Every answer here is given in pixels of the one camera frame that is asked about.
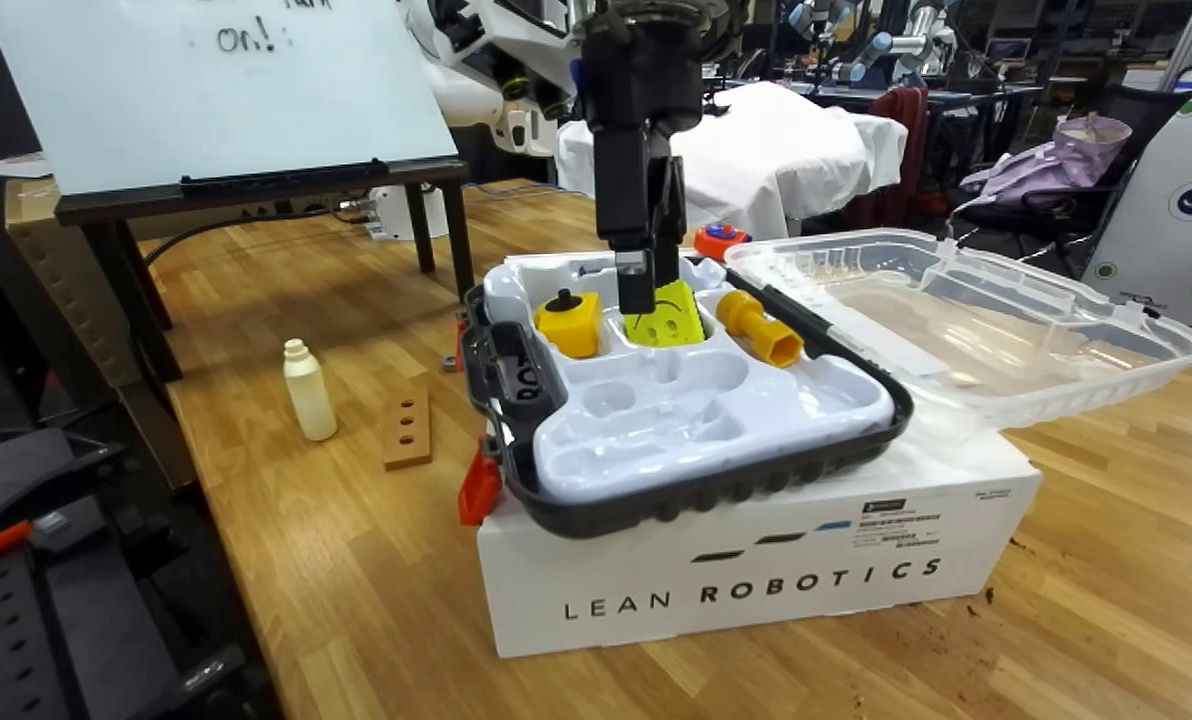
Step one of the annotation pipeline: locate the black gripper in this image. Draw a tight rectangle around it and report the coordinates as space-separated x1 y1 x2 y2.
577 0 700 311

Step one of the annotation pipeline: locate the yellow smiley eraser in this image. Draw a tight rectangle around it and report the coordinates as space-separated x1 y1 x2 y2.
619 279 709 347

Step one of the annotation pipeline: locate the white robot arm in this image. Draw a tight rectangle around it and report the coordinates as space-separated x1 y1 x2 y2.
397 0 724 316

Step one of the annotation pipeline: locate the black case with white insert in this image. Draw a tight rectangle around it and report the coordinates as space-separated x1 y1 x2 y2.
459 254 913 539

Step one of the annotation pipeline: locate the red front case latch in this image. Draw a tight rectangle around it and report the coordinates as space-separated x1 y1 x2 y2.
454 451 499 530

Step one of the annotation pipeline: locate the clear plastic case lid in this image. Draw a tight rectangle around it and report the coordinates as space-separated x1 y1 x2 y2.
726 227 1192 428

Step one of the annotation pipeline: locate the white Lean Robotics cardboard box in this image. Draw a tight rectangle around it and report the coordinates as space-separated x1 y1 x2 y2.
474 408 1041 659

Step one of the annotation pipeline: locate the red round cap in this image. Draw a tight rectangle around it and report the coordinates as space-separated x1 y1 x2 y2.
691 223 748 259

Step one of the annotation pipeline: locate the yellow cylinder with black knob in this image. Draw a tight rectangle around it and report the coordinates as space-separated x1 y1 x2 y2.
537 288 598 361

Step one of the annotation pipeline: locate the white cloth covered table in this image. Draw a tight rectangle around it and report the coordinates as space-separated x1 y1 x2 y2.
553 79 913 245

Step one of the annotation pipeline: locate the yellow spool shaped piece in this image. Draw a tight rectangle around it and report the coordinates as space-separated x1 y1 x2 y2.
714 291 804 368

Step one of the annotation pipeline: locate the wooden block with holes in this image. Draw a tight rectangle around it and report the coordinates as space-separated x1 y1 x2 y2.
384 391 431 467

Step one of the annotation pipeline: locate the small cream plastic bottle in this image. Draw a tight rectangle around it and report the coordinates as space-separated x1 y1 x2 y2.
284 336 335 443

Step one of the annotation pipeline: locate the purple cloth on chair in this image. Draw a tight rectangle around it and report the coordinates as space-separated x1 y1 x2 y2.
958 112 1131 205

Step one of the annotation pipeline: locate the whiteboard on black stand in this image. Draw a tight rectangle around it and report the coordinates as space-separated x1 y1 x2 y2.
0 0 467 379

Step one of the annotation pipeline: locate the white cabinet with blue logo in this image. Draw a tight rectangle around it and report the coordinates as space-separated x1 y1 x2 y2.
1084 67 1192 323

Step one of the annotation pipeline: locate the black optical breadboard plate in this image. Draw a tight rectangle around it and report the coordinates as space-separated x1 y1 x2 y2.
0 426 279 720

